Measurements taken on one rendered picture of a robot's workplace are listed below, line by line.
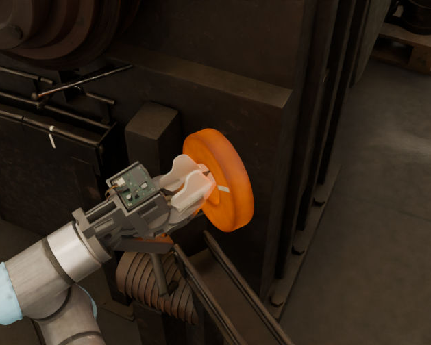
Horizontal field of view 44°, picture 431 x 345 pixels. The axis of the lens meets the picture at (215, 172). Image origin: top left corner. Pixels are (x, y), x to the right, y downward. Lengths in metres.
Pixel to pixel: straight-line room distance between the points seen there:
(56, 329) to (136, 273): 0.39
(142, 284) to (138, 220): 0.46
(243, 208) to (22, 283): 0.31
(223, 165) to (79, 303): 0.29
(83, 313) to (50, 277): 0.10
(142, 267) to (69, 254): 0.45
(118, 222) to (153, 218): 0.05
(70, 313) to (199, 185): 0.26
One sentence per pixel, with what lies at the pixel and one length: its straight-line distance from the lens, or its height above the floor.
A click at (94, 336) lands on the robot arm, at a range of 0.79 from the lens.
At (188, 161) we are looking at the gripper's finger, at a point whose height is 0.95.
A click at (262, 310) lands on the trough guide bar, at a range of 0.91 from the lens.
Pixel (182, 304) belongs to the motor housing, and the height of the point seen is 0.50.
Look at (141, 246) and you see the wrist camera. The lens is 0.78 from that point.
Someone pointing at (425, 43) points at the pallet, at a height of 0.14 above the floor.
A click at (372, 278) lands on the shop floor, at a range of 1.81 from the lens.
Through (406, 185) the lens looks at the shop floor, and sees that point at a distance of 2.10.
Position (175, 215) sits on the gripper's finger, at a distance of 0.74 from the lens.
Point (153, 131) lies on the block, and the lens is 1.02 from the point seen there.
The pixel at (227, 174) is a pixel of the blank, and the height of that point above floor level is 0.97.
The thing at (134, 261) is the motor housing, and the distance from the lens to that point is 1.16.
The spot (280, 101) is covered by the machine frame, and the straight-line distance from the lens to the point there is 0.97.
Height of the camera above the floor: 1.50
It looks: 48 degrees down
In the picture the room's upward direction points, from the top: straight up
